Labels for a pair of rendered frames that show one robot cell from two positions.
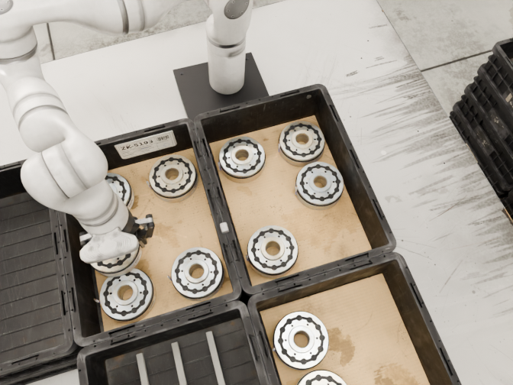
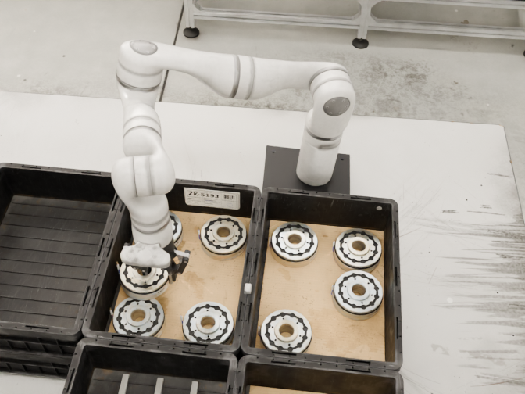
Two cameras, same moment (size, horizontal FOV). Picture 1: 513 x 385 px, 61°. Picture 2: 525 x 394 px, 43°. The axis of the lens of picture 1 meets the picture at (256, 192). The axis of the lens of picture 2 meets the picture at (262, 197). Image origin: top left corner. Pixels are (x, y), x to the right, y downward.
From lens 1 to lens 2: 0.52 m
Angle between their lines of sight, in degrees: 18
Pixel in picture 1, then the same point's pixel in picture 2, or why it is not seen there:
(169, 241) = (194, 291)
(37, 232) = (86, 239)
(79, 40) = (192, 92)
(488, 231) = not seen: outside the picture
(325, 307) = not seen: outside the picture
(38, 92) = (148, 116)
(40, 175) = (126, 170)
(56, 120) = (153, 139)
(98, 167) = (167, 180)
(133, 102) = (217, 163)
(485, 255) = not seen: outside the picture
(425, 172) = (487, 336)
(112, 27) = (223, 89)
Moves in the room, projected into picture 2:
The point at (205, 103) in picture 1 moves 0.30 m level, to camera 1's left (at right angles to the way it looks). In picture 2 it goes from (284, 185) to (176, 152)
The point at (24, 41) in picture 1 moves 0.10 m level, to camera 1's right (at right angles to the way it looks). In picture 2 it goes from (152, 78) to (198, 91)
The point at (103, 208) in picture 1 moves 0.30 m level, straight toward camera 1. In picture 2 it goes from (156, 218) to (208, 368)
